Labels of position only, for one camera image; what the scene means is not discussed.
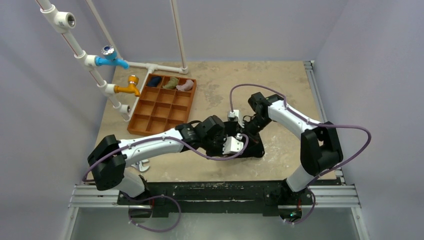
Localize black underwear white waistband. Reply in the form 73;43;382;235
223;121;265;158

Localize orange compartment tray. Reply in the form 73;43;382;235
127;73;197;136

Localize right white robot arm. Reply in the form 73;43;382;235
241;92;344;204

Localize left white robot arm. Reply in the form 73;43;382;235
87;115;245;205

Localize rolled pink underwear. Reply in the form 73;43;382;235
175;79;195;92

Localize rolled olive green underwear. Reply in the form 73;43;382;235
162;76;179;90

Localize rolled navy blue underwear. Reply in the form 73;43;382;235
146;76;163;88

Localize orange plastic faucet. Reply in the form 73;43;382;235
113;75;140;97

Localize blue plastic faucet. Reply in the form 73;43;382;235
94;45;130;69

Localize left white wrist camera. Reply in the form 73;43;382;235
222;133;245;155

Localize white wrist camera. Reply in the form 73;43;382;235
222;133;245;155
227;109;245;128

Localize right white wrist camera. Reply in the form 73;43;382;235
227;109;245;128

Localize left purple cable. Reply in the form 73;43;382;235
81;133;249;233

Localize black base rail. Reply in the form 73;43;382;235
117;180;313;219

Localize red handled adjustable wrench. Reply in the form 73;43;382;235
131;159;150;173

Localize aluminium frame rails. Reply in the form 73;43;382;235
61;60;370;240

